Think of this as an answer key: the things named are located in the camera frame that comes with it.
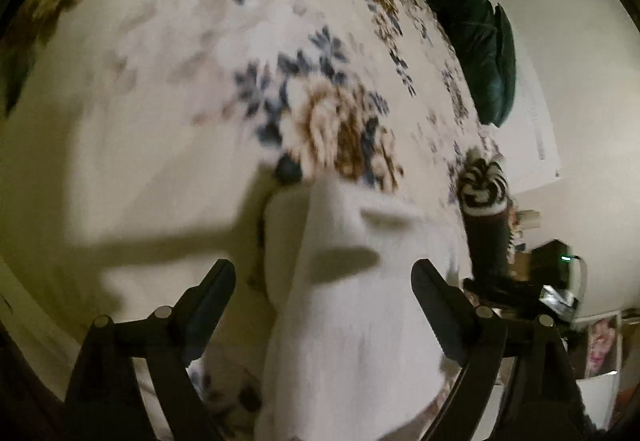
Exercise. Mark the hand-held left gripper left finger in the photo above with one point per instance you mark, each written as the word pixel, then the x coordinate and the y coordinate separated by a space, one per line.
pixel 210 303

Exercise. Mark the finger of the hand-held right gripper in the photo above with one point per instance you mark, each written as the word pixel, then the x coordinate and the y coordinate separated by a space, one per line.
pixel 500 288

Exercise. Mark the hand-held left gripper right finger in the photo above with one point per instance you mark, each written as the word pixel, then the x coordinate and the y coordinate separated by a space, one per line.
pixel 440 311

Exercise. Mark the white towel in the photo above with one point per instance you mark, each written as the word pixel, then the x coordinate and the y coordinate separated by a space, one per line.
pixel 350 321

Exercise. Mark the folded black garment white print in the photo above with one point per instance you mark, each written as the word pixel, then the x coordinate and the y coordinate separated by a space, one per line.
pixel 487 231

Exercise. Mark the pink blanket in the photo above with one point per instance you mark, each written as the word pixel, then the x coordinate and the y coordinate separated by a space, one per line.
pixel 600 343

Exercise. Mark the white bed headboard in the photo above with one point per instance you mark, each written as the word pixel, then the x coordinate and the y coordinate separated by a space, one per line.
pixel 532 121

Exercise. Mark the floral bed blanket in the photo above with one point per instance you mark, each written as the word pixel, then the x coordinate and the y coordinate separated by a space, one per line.
pixel 150 96

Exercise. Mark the dark green pillow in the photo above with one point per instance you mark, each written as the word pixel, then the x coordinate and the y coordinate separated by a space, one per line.
pixel 475 36

